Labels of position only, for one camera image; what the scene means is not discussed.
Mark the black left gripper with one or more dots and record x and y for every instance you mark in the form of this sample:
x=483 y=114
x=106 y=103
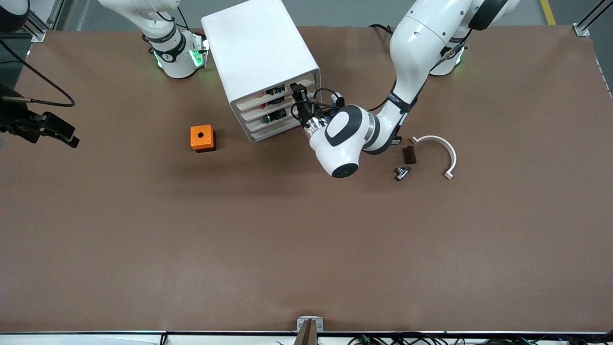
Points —
x=305 y=114

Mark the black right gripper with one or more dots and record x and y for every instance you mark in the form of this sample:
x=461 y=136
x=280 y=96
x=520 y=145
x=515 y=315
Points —
x=14 y=124

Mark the white plastic drawer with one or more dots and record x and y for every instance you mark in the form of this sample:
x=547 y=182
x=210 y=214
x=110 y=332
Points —
x=249 y=101
x=256 y=123
x=278 y=129
x=254 y=112

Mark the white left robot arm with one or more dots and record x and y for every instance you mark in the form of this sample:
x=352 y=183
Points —
x=416 y=43

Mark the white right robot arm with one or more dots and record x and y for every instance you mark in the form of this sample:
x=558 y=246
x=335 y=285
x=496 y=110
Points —
x=177 y=62

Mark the white drawer cabinet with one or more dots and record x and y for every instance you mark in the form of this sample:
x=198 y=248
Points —
x=258 y=48

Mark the green pushbutton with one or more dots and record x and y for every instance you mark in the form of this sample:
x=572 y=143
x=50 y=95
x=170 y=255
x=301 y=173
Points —
x=275 y=115

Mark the dark brown cylindrical part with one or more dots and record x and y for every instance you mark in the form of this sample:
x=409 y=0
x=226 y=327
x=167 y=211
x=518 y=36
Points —
x=409 y=155

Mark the chrome metal valve fitting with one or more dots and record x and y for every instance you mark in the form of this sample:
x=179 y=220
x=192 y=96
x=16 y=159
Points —
x=402 y=173

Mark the aluminium frame profile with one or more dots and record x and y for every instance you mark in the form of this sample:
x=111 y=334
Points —
x=582 y=29
x=40 y=26

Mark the orange button enclosure box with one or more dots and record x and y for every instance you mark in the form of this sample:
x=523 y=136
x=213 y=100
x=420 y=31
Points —
x=200 y=135

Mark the grey metal table bracket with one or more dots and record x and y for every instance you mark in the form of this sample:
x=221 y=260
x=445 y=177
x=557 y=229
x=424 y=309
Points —
x=301 y=320

